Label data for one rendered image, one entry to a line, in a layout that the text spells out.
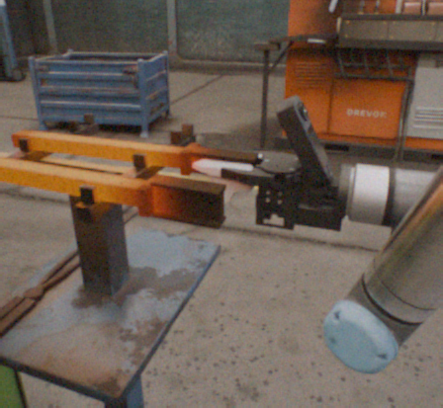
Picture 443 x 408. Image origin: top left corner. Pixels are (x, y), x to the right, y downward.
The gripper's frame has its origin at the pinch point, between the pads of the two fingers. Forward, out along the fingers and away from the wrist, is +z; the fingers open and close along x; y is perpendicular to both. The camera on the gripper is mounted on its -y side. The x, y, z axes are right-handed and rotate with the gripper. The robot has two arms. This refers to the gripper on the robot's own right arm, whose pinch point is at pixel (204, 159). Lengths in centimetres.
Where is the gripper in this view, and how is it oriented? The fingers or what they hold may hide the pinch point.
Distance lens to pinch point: 58.1
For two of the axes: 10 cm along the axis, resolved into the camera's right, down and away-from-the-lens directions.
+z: -9.5, -1.3, 3.0
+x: 3.2, -3.8, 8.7
